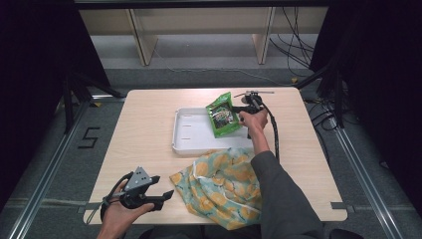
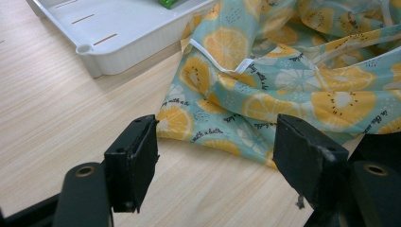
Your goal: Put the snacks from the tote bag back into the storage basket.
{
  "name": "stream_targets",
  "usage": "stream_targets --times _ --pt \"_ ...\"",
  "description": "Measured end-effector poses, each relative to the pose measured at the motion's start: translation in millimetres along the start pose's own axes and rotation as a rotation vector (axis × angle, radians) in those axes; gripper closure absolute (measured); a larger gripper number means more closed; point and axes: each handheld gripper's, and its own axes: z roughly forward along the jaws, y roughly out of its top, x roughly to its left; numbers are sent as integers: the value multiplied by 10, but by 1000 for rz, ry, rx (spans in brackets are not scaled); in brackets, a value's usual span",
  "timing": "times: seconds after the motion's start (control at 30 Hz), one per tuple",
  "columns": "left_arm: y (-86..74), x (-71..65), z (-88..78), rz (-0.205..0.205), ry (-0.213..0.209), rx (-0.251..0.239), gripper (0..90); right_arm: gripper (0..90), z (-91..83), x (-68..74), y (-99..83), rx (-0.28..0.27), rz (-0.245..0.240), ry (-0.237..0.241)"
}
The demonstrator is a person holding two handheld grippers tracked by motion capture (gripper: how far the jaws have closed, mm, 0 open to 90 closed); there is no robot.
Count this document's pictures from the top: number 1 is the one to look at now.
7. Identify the white plastic tray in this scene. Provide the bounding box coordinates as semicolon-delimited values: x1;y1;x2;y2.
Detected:
171;107;257;157

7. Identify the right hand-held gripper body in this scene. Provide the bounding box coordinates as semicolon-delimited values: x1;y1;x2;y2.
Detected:
233;90;275;115

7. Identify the bundle of black cables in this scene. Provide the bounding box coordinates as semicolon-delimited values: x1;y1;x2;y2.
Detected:
269;6;316;78

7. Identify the black metal frame bar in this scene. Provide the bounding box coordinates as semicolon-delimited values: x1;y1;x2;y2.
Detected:
74;0;332;10

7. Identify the black metal stand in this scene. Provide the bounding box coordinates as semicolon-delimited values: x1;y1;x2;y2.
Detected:
62;70;126;134
294;58;346;129

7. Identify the light wooden bench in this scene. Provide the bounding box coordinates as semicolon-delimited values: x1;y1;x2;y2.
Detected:
79;6;329;67

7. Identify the black curtain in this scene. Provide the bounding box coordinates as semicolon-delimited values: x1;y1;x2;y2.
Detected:
0;0;112;210
309;0;422;213

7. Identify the aluminium frame rail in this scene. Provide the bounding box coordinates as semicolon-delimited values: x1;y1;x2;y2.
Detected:
331;123;405;239
6;95;127;239

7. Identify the green snack packet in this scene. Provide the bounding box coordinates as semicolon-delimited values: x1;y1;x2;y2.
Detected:
205;92;244;139

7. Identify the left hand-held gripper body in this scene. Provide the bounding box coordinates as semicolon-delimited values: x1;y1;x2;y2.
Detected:
118;166;163;211

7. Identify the person's left hand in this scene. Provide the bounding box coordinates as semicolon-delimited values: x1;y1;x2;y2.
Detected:
97;180;155;239

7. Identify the left hand-held gripper cable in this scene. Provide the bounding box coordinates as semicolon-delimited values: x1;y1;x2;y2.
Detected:
87;171;134;222

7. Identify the green yellow patterned cloth bag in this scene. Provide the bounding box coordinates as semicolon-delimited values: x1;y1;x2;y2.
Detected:
169;147;264;231

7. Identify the person's right hand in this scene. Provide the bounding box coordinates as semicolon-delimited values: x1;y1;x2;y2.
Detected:
238;109;269;135

